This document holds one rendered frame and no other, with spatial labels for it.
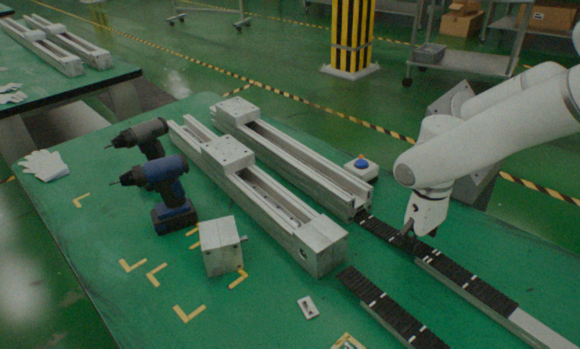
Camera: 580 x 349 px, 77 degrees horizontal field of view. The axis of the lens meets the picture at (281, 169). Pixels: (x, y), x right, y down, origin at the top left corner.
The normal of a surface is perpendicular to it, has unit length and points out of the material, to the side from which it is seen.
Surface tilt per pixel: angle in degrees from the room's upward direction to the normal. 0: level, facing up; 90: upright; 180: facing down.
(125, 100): 90
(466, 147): 60
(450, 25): 90
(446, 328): 0
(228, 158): 0
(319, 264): 90
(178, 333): 0
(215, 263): 90
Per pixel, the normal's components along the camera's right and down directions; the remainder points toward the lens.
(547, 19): -0.69, 0.44
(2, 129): 0.68, 0.39
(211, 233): -0.05, -0.82
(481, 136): -0.26, 0.02
